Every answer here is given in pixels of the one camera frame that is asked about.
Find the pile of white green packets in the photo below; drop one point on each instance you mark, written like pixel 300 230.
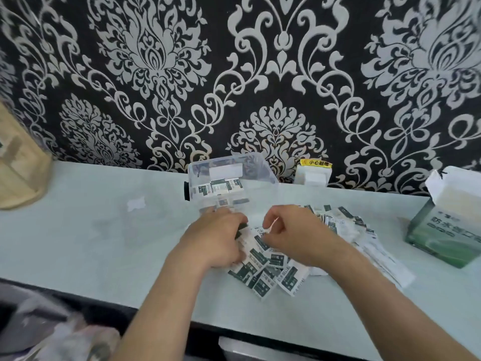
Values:
pixel 270 274

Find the person's left forearm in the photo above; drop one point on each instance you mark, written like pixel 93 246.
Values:
pixel 161 315

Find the clear plastic box lid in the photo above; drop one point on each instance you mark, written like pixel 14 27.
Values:
pixel 135 204

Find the person's right forearm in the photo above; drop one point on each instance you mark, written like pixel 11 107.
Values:
pixel 398 315

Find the white paper leaflet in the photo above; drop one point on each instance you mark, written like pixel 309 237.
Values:
pixel 387 263

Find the crumpled plastic bag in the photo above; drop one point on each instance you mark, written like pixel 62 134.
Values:
pixel 56 330

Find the person's left hand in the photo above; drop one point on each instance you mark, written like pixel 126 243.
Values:
pixel 214 240

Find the white wall socket yellow label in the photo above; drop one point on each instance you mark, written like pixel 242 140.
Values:
pixel 312 176

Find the green white cardboard carton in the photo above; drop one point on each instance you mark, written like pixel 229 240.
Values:
pixel 443 233

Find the person's right hand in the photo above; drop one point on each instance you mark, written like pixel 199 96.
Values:
pixel 308 236

